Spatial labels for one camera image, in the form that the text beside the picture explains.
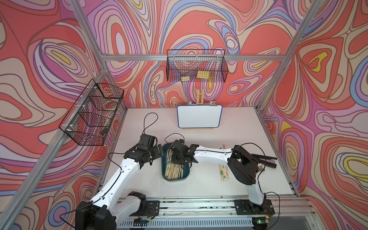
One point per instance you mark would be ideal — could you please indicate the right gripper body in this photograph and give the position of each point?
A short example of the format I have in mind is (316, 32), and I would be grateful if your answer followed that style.
(178, 159)

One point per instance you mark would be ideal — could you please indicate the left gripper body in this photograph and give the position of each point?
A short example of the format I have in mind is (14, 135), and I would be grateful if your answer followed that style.
(154, 153)

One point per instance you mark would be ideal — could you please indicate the teal storage box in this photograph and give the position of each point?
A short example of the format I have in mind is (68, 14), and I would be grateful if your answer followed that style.
(172, 172)

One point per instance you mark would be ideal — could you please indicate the panda print chopstick pack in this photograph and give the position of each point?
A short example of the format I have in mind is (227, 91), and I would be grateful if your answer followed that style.
(222, 176)

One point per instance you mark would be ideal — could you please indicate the green label chopstick pack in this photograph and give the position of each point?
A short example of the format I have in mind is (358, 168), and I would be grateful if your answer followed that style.
(224, 172)

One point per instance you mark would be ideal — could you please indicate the red print chopstick pack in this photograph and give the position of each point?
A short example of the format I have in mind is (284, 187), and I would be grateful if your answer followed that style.
(226, 172)

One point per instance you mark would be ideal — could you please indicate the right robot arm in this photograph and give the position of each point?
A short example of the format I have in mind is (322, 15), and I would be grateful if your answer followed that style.
(241, 163)

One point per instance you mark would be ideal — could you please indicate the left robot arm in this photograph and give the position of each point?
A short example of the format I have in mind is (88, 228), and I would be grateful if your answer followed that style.
(103, 211)

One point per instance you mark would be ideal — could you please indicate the wooden easel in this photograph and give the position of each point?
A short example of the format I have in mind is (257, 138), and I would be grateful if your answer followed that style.
(199, 97)

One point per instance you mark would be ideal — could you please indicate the metal binder clip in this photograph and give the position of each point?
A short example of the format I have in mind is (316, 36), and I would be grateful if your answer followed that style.
(213, 103)

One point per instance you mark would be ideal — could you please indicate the black stapler tool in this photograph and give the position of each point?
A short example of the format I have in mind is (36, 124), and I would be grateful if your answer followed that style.
(267, 161)

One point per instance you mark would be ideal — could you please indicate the yellow note large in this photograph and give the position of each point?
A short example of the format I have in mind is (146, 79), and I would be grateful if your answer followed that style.
(203, 74)

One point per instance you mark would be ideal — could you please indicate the white board blue frame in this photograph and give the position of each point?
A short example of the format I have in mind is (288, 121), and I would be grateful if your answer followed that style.
(199, 116)

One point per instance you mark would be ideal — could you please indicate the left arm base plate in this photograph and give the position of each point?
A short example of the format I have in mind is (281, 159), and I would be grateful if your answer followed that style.
(148, 209)

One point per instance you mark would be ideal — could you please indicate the black wire basket left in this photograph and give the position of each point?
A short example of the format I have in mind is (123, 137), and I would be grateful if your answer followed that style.
(91, 117)

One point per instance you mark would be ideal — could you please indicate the black wire basket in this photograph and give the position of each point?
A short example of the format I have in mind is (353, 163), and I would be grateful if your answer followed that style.
(91, 117)
(187, 62)

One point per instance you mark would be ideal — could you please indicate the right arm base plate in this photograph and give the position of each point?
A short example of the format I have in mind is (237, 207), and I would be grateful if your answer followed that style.
(245, 207)

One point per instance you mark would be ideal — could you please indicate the black wire basket back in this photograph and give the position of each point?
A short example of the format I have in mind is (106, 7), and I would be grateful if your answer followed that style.
(187, 62)

